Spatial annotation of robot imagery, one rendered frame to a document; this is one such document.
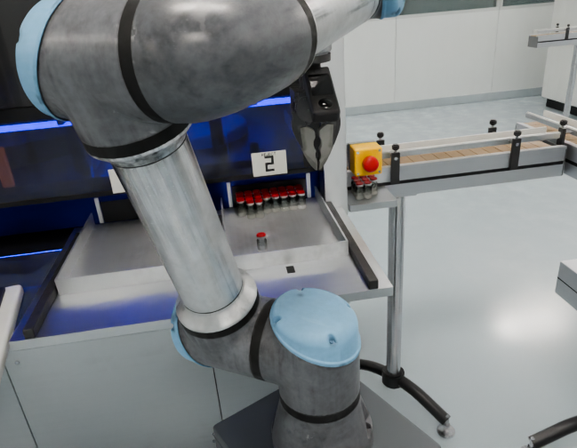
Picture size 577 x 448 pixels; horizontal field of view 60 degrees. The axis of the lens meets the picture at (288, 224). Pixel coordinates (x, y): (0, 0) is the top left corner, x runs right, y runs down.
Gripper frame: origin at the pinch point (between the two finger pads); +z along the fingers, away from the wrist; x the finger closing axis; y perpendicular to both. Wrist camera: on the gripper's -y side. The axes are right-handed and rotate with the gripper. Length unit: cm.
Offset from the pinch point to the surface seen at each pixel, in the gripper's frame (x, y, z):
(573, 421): -79, 12, 97
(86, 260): 52, 15, 21
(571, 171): -82, 37, 24
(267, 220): 9.2, 24.1, 21.4
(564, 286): -84, 33, 62
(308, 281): 4.2, -6.4, 21.6
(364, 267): -6.7, -7.3, 19.6
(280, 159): 4.2, 27.4, 6.9
